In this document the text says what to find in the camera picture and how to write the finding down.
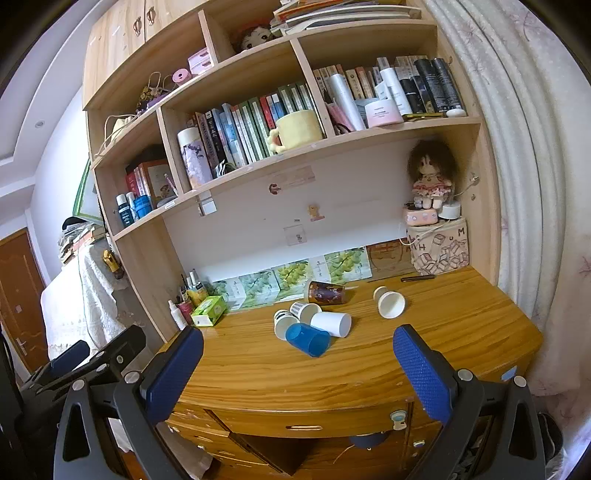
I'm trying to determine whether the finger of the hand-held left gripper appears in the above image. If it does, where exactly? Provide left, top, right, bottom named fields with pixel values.
left=28, top=324, right=147, bottom=407
left=21, top=340, right=92, bottom=387

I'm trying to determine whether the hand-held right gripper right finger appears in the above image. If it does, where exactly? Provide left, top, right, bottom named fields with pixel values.
left=392, top=324, right=548, bottom=480

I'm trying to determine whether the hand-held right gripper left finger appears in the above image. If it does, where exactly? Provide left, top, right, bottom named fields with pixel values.
left=54, top=325, right=206, bottom=480

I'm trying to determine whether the plain white paper cup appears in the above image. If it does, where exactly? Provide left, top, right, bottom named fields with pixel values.
left=373, top=286, right=406, bottom=319
left=310, top=312, right=352, bottom=339

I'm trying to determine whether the white patterned paper cup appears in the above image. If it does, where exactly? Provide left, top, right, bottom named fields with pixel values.
left=273, top=309, right=300, bottom=342
left=289, top=302, right=322, bottom=322

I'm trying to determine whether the blue plastic cup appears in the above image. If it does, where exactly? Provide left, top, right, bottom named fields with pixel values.
left=285, top=322, right=331, bottom=357

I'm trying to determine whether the brown printed paper cup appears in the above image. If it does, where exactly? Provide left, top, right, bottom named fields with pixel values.
left=308, top=280, right=346, bottom=306

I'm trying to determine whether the row of upright books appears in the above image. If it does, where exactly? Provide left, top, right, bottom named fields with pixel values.
left=187, top=81, right=319, bottom=178

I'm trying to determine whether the white lace cloth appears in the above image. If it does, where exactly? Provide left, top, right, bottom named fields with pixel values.
left=41, top=240, right=127, bottom=358

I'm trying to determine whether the green tissue box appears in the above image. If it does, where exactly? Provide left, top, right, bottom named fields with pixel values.
left=190, top=295, right=229, bottom=328

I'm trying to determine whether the brown wooden door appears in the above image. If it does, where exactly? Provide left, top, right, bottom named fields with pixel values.
left=0, top=229, right=48, bottom=374

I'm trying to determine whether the holder with cosmetic tubes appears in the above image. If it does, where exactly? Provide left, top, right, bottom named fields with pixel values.
left=179, top=270, right=209, bottom=325

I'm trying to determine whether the yellow toy figure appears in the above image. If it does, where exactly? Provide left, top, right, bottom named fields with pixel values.
left=102, top=250, right=124, bottom=280

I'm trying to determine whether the brown printed board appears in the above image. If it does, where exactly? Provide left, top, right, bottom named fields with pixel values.
left=367, top=240, right=414, bottom=280

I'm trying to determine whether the pile of books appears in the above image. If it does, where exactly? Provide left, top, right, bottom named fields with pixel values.
left=58, top=217, right=109, bottom=265

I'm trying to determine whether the wooden desk drawer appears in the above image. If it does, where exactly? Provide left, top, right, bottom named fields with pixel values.
left=217, top=401, right=411, bottom=438

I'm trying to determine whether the patterned gift bag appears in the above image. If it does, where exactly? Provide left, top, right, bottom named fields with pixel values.
left=406, top=217, right=471, bottom=276

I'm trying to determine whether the row of grape-print boxes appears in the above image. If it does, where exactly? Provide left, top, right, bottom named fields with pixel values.
left=210, top=246, right=374, bottom=311

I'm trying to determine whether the green framed picture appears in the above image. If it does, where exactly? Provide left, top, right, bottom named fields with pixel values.
left=74, top=158, right=103, bottom=222

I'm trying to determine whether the orange printed box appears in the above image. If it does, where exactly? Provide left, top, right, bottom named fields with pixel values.
left=137, top=159, right=178, bottom=206

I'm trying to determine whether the brown-haired plush doll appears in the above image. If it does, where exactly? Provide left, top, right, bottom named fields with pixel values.
left=406, top=139, right=458, bottom=210

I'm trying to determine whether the white floral flask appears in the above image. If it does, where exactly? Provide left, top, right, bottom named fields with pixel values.
left=177, top=128, right=214, bottom=189

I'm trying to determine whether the white floral curtain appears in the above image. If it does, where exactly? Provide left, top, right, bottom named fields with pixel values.
left=422, top=0, right=591, bottom=462

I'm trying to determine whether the wooden bookshelf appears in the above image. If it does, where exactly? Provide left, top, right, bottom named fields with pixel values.
left=82, top=0, right=502, bottom=344

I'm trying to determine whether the pink cream jar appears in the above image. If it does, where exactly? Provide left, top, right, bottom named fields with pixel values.
left=364, top=99, right=404, bottom=129

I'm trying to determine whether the yellow mug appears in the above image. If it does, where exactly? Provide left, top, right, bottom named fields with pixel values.
left=268, top=110, right=324, bottom=154

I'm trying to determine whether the white tall bottle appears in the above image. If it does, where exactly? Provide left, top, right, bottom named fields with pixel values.
left=328, top=73, right=367, bottom=132

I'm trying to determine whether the black tall bottle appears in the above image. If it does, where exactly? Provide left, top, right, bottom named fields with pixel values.
left=431, top=57, right=465, bottom=112
left=413, top=58, right=446, bottom=114

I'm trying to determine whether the pink small box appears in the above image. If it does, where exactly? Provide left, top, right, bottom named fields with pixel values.
left=187, top=47, right=214, bottom=77

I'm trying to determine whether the row of thin books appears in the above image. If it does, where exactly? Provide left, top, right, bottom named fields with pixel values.
left=313, top=54, right=416, bottom=104

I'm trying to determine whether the doll head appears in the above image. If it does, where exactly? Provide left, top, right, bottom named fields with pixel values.
left=232, top=24, right=274, bottom=54

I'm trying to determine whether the stack of flat books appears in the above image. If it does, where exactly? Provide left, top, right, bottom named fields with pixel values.
left=270, top=0, right=423, bottom=38

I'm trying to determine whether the white cord pouch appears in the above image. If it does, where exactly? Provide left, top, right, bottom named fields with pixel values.
left=95, top=113, right=139, bottom=155

